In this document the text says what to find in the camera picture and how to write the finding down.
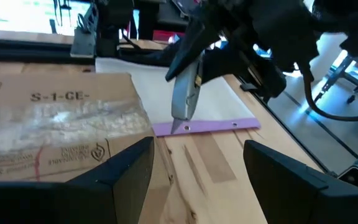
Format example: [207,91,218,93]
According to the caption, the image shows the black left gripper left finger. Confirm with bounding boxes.
[0,136,155,224]

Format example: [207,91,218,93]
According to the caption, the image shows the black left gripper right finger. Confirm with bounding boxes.
[243,139,358,224]

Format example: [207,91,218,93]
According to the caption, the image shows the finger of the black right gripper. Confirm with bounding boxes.
[165,17,221,83]
[202,49,239,85]

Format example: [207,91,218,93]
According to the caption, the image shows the white mesh pouch purple trim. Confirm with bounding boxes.
[94,57,262,138]

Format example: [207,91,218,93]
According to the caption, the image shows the grey utility knife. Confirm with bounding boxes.
[170,52,205,135]

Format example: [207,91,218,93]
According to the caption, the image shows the brown Sephora cardboard box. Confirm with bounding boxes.
[0,62,173,224]

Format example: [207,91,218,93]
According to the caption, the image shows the grey metal mounting plate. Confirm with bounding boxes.
[70,4,98,59]

